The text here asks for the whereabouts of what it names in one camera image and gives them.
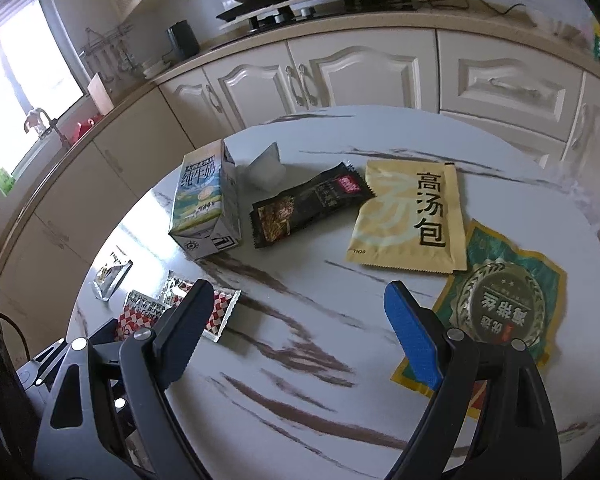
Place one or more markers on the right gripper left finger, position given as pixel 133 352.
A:
pixel 150 360

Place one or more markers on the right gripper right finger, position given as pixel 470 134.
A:
pixel 516 435

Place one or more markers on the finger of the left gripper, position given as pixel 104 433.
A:
pixel 48 362

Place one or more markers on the small yellow silver sachet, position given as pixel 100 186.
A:
pixel 111 274

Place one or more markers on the green gold food bag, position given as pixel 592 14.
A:
pixel 506 293

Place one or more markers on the milk carton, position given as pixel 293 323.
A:
pixel 205 210

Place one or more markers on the yellow soup packet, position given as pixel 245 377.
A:
pixel 414 222

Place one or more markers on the black snack wrapper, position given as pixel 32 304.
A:
pixel 294 209

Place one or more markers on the kitchen window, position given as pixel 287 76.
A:
pixel 33 73

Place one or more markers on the lower kitchen cabinets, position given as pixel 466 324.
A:
pixel 532 92

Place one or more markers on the green dish soap bottle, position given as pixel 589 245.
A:
pixel 7 181

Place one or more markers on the red dish rack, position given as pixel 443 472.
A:
pixel 82 128

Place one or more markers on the sink faucet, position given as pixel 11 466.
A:
pixel 39 121

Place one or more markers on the round white marble table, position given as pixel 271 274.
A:
pixel 299 385

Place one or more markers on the wooden cutting board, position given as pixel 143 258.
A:
pixel 100 95

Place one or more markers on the stacked white dishes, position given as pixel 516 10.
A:
pixel 153 68

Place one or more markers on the hanging utensil rack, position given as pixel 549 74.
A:
pixel 108 54

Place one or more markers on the black kettle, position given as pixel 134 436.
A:
pixel 183 41

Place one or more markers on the black gas stove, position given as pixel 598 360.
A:
pixel 297 11

